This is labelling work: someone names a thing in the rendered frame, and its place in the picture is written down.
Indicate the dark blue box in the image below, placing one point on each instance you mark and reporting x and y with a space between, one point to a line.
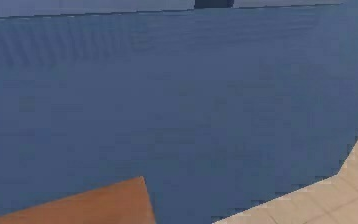
213 3

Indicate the brown wooden table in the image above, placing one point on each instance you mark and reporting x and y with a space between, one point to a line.
113 206

